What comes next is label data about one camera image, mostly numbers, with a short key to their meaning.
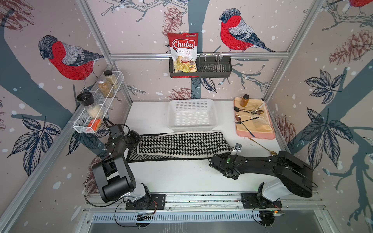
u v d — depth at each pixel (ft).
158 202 2.39
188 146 3.03
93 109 2.24
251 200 2.40
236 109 3.74
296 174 1.40
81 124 2.20
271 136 3.26
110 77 2.66
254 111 3.68
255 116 3.61
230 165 2.03
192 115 3.63
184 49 2.72
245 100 3.66
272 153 3.02
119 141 2.05
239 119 3.51
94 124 2.12
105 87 2.49
